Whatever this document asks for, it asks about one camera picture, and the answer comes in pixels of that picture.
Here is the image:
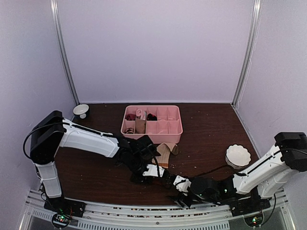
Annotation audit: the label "striped beige green sock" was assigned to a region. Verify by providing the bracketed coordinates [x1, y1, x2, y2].
[156, 143, 179, 169]

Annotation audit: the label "pink divided organizer box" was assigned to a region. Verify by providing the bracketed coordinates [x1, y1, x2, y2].
[121, 105, 183, 144]

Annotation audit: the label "argyle black red orange sock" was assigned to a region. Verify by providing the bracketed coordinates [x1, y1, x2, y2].
[147, 113, 158, 121]

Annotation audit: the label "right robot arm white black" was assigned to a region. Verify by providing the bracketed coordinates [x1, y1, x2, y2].
[170, 132, 307, 216]

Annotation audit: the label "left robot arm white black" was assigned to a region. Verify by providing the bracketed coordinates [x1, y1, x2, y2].
[24, 110, 175, 217]

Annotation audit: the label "rolled socks in box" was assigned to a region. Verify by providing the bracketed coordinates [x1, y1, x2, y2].
[124, 109, 147, 134]

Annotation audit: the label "white scalloped bowl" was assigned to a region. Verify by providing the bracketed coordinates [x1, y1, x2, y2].
[225, 144, 251, 170]

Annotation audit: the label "dark bowl white inside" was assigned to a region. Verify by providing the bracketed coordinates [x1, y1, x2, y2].
[73, 104, 90, 119]

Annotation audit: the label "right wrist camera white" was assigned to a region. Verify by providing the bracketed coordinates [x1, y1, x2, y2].
[173, 175, 191, 194]

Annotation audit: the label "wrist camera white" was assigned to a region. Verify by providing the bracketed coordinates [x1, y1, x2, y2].
[142, 164, 165, 177]
[173, 175, 191, 194]

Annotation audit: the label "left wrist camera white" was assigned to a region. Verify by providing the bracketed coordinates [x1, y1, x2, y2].
[142, 164, 165, 177]

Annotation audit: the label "right aluminium frame post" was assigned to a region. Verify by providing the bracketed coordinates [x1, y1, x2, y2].
[232, 0, 262, 108]

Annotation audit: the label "aluminium frame post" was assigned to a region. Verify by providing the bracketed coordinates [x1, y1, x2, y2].
[50, 0, 80, 105]
[232, 0, 262, 108]

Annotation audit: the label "left aluminium frame post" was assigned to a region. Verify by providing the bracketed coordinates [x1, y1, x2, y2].
[50, 0, 80, 105]

